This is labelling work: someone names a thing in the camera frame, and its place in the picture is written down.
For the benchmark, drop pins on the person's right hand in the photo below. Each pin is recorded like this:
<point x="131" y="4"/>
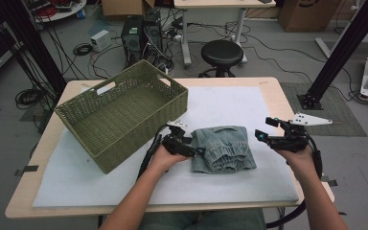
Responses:
<point x="300" y="163"/>

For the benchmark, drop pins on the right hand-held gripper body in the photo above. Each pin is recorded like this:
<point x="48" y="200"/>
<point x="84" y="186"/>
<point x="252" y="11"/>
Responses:
<point x="292" y="142"/>

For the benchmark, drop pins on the dark floor mat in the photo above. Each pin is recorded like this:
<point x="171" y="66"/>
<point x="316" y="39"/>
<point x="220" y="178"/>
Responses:
<point x="338" y="105"/>

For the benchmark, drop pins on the person's left hand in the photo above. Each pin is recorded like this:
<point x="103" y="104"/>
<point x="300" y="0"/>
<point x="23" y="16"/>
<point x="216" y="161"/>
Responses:
<point x="163" y="159"/>

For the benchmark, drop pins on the light blue denim pants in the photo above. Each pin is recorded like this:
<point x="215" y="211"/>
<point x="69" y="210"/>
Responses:
<point x="223" y="150"/>

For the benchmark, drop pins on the cardboard box with open flap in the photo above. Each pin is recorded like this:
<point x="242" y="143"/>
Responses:
<point x="121" y="8"/>

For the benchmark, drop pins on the black round stool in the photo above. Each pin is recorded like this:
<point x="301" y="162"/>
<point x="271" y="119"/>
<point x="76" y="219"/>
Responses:
<point x="222" y="52"/>

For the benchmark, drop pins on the white desk with legs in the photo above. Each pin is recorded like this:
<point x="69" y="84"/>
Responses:
<point x="220" y="3"/>

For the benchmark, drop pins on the person's legs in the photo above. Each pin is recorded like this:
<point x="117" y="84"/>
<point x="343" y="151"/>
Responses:
<point x="230" y="220"/>

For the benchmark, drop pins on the green woven basket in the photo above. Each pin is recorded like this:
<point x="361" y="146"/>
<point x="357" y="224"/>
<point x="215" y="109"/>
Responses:
<point x="121" y="115"/>

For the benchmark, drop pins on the black metal post with base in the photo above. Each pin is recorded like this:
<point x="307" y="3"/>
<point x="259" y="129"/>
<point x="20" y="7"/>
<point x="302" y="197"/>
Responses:
<point x="341" y="48"/>

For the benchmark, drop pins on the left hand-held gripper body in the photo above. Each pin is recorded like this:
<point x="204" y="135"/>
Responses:
<point x="175" y="145"/>

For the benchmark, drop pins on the large cardboard box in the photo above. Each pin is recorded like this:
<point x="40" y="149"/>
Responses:
<point x="310" y="16"/>

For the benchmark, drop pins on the round white table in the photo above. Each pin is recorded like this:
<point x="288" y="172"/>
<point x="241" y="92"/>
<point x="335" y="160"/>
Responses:
<point x="67" y="14"/>

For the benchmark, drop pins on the black computer tower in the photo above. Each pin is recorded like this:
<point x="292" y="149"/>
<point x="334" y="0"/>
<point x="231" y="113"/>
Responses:
<point x="153" y="35"/>
<point x="131" y="38"/>

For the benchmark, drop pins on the small white box device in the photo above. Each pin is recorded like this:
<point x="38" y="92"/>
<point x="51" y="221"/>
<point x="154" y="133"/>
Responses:
<point x="100" y="40"/>

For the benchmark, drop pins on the black tape strip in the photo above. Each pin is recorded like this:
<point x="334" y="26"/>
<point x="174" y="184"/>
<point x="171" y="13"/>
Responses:
<point x="331" y="182"/>
<point x="28" y="168"/>

